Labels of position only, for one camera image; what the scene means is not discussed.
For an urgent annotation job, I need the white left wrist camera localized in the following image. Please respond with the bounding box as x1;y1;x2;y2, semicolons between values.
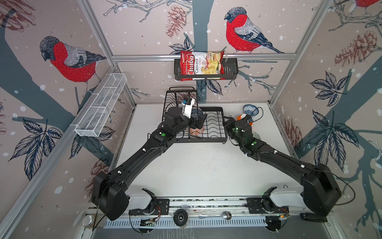
182;97;195;119

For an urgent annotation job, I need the blue triangle patterned bowl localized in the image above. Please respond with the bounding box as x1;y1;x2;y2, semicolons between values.
191;108;203;116

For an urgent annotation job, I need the black round tape roll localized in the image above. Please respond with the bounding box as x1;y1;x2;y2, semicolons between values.
173;209;189;228

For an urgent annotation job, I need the red orange patterned bowl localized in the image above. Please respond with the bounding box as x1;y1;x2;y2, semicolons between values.
190;127;205;136

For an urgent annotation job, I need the green patterned bowl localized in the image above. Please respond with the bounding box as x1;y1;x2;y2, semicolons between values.
252;131;261;140

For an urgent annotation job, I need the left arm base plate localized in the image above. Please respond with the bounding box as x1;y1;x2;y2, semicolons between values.
129;199;170;216

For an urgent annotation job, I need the black remote device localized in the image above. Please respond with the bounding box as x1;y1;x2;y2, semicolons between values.
300;213;327;223

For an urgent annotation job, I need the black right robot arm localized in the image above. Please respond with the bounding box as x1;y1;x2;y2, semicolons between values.
223;116;342;217

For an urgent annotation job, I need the metal spoon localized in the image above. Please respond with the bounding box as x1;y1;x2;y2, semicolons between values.
198;211;232;221

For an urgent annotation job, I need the dark wall shelf basket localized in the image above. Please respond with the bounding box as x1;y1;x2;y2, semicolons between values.
174;58;239;81

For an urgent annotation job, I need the black wire dish rack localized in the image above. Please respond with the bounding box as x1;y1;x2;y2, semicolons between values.
162;87;227;144

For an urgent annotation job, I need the blue floral white bowl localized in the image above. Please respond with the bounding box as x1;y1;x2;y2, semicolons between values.
243;104;259;117

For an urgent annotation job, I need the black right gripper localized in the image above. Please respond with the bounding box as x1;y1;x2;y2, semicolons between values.
222;116;244;149

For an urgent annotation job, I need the white wire mesh basket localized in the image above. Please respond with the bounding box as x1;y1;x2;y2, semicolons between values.
75;73;127;137

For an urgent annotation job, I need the red cassava chips bag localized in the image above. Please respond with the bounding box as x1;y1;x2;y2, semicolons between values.
180;51;224;76

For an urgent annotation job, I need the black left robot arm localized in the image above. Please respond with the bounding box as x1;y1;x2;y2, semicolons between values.
91;107;207;221

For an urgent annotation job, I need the glass jar metal lid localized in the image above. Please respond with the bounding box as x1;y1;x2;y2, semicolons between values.
82;214;96;229

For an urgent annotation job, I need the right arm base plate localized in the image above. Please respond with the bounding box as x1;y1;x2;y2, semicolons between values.
245;197;289;214

